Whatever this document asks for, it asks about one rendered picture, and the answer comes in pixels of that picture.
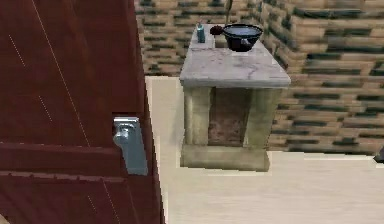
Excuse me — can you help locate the black basin sink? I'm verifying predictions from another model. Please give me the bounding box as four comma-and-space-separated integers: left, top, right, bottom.
222, 23, 264, 53

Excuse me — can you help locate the silver door handle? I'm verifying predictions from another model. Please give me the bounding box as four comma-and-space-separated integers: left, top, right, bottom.
112, 116, 149, 177

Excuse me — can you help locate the teal soap bottle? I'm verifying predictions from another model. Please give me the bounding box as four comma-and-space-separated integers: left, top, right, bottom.
196, 22, 207, 44

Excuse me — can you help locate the dark red round object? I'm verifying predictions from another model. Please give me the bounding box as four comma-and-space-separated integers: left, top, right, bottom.
209, 25, 224, 37

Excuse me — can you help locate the black object at edge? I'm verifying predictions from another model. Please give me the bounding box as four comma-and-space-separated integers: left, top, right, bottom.
373, 146, 384, 164

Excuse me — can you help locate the marble-topped stone sink stand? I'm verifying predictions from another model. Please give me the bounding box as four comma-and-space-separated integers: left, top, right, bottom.
179, 23, 292, 173

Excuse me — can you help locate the brass faucet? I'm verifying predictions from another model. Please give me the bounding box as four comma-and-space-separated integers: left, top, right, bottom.
224, 0, 234, 26

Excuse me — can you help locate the red-brown wooden room door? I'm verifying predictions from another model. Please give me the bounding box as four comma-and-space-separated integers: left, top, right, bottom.
0, 0, 167, 224

